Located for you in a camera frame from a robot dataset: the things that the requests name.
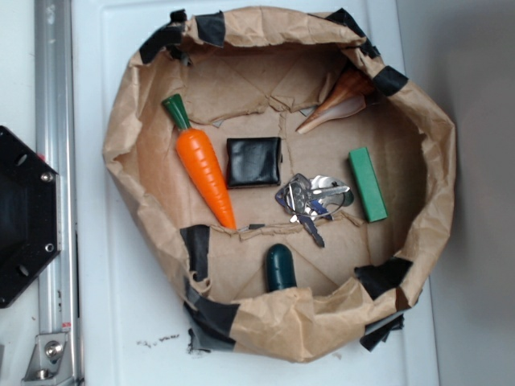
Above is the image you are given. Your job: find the dark green rounded cylinder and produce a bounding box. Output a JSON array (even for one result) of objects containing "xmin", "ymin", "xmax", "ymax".
[{"xmin": 265, "ymin": 244, "xmax": 297, "ymax": 292}]

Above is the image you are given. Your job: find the brown paper bag bin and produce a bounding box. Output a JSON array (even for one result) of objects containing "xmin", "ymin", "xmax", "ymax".
[{"xmin": 103, "ymin": 6, "xmax": 456, "ymax": 363}]

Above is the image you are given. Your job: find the bunch of metal keys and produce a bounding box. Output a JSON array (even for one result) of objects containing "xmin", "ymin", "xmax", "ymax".
[{"xmin": 275, "ymin": 174, "xmax": 354, "ymax": 248}]

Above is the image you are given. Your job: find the orange plastic toy carrot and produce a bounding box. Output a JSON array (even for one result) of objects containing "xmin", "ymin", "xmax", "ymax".
[{"xmin": 162, "ymin": 94, "xmax": 237, "ymax": 229}]

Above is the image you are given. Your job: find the brown conch seashell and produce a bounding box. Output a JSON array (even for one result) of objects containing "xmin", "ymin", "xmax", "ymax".
[{"xmin": 296, "ymin": 68, "xmax": 375, "ymax": 134}]

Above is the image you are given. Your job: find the black square box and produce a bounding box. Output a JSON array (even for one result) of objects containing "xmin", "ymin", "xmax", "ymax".
[{"xmin": 226, "ymin": 137, "xmax": 282, "ymax": 188}]

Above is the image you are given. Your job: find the green rectangular block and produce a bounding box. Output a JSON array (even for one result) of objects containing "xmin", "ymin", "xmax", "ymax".
[{"xmin": 348, "ymin": 147, "xmax": 388, "ymax": 223}]

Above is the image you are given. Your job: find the metal corner bracket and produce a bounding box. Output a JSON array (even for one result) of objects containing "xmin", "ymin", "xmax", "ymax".
[{"xmin": 21, "ymin": 332, "xmax": 72, "ymax": 385}]

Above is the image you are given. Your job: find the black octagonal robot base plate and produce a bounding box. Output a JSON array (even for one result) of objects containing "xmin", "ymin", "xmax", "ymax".
[{"xmin": 1, "ymin": 126, "xmax": 60, "ymax": 309}]

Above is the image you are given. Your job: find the aluminium frame rail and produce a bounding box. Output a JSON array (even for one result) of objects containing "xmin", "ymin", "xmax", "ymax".
[{"xmin": 35, "ymin": 1, "xmax": 83, "ymax": 385}]

